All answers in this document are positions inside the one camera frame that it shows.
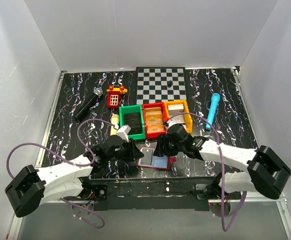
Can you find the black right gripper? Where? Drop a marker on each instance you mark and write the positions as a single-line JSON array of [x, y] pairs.
[[164, 146]]

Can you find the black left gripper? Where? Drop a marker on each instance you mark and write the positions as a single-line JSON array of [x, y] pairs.
[[130, 150]]

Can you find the red leather card holder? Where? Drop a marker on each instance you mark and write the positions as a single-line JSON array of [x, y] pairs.
[[160, 163]]

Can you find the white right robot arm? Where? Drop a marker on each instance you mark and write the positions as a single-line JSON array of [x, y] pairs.
[[260, 170]]

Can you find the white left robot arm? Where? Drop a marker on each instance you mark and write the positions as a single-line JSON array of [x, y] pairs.
[[33, 187]]

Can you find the black card stack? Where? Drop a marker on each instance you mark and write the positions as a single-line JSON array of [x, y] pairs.
[[133, 120]]

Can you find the gold card stack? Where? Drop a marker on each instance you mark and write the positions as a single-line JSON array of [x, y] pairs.
[[154, 120]]

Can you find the white card stack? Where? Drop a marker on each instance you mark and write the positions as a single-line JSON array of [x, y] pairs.
[[174, 109]]

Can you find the red plastic bin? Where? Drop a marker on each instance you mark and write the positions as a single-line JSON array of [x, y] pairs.
[[164, 114]]

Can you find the green plastic bin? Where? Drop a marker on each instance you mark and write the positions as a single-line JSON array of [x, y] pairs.
[[133, 109]]

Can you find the yellow plastic bin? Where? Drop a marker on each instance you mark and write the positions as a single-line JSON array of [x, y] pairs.
[[189, 121]]

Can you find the cream toy microphone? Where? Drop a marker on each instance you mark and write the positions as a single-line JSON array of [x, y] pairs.
[[115, 119]]

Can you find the red toy phone booth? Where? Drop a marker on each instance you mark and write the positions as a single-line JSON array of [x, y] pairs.
[[114, 96]]

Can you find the black white checkerboard mat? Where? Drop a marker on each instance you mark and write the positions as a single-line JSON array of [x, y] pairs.
[[152, 84]]

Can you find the black chess pawn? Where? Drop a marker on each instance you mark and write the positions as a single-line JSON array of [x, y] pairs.
[[169, 83]]

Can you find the black microphone silver head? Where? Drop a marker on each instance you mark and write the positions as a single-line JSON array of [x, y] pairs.
[[87, 104]]

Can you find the blue toy microphone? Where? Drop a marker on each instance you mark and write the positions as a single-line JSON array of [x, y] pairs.
[[215, 98]]

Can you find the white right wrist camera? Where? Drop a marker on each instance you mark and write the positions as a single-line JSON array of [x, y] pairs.
[[169, 123]]

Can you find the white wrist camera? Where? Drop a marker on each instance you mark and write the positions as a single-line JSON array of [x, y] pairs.
[[123, 132], [169, 123]]

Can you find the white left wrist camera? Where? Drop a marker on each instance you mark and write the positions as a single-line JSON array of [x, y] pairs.
[[123, 132]]

